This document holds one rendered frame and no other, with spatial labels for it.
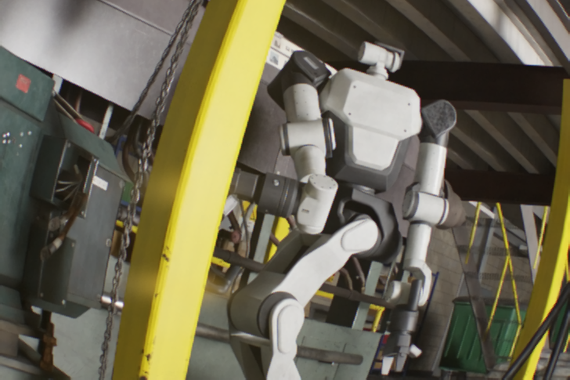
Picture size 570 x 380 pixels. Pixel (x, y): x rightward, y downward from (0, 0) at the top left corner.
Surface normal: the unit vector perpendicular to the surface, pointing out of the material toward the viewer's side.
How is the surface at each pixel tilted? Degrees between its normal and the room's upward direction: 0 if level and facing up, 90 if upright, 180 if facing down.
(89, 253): 90
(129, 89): 90
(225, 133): 90
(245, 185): 90
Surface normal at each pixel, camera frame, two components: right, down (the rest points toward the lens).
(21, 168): 0.90, 0.14
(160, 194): -0.65, -0.31
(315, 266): 0.42, 0.35
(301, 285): 0.69, 0.04
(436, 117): 0.22, -0.11
